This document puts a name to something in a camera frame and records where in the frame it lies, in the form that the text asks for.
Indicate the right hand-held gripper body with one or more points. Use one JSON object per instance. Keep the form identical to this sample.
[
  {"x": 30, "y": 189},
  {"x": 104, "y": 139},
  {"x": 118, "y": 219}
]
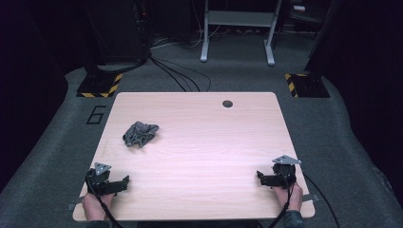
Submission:
[{"x": 286, "y": 174}]

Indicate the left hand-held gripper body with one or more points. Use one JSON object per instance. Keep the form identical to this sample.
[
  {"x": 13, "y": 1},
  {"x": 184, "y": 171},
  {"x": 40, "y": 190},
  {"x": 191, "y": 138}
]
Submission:
[{"x": 98, "y": 182}]

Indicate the grey towel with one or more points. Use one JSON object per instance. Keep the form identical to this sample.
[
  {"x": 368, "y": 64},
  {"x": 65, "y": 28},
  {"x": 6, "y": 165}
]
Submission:
[{"x": 141, "y": 134}]

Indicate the person's left hand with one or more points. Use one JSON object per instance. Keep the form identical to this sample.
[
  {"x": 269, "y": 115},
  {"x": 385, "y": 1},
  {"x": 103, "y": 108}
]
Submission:
[{"x": 95, "y": 207}]

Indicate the person's right hand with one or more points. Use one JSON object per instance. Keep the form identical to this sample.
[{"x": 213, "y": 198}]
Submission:
[{"x": 296, "y": 199}]

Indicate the grey tape strip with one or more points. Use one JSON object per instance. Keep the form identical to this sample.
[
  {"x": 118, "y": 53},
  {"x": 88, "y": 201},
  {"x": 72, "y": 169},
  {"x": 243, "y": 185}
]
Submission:
[
  {"x": 75, "y": 206},
  {"x": 310, "y": 198}
]

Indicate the dark round table grommet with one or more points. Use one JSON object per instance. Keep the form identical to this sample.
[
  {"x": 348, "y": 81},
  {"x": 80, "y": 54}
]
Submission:
[{"x": 227, "y": 104}]

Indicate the black stand with striped base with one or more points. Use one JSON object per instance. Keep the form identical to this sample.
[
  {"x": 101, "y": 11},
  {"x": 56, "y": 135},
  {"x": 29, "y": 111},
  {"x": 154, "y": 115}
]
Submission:
[
  {"x": 98, "y": 85},
  {"x": 312, "y": 85}
]

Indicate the black cabinet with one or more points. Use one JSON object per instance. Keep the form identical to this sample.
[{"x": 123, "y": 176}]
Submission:
[{"x": 117, "y": 31}]

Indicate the small white box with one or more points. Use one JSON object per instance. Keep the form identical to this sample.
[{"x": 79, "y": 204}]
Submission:
[{"x": 299, "y": 8}]

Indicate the white metal desk frame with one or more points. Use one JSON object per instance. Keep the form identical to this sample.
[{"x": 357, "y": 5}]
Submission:
[{"x": 239, "y": 18}]

